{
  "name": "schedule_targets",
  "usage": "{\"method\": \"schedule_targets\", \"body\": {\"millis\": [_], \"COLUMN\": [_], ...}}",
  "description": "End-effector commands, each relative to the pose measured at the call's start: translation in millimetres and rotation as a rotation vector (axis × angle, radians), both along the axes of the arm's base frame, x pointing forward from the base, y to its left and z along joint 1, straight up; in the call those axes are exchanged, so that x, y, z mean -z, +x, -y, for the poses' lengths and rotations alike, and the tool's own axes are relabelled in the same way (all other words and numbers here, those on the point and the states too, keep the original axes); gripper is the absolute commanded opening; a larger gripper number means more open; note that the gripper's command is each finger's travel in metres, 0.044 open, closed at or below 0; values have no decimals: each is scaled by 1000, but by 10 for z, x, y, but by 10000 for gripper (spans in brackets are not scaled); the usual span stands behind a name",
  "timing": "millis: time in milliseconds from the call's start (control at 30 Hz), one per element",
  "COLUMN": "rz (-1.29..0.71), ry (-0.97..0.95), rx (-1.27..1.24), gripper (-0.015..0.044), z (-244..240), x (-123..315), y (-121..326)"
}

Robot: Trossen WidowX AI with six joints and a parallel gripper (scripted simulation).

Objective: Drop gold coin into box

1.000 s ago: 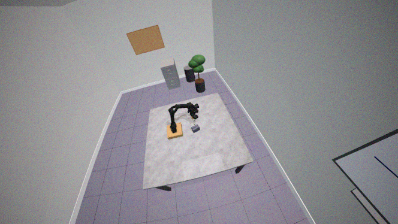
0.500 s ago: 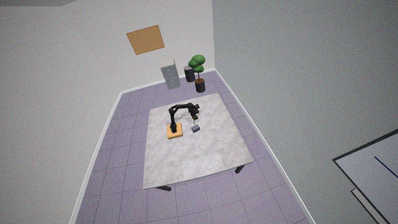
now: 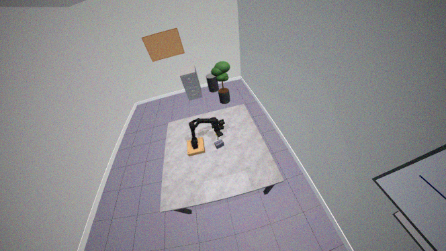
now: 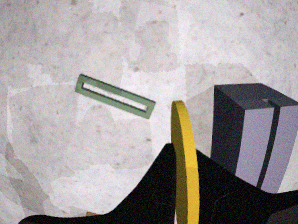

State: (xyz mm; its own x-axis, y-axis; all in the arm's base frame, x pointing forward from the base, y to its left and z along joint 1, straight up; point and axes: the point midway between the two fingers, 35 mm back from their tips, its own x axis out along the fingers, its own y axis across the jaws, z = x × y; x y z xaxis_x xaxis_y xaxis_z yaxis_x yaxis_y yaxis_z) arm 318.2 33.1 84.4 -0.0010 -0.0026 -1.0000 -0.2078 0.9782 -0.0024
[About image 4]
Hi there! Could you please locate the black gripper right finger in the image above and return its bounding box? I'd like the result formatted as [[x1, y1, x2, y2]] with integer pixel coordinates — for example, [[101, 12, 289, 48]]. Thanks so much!
[[196, 148, 298, 224]]

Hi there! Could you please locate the gold coin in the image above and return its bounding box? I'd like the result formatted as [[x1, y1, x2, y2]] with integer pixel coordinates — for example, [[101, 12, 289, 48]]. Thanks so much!
[[170, 100, 200, 224]]

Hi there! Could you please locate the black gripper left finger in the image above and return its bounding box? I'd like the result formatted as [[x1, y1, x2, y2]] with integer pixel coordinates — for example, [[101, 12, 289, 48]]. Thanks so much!
[[19, 143, 177, 224]]

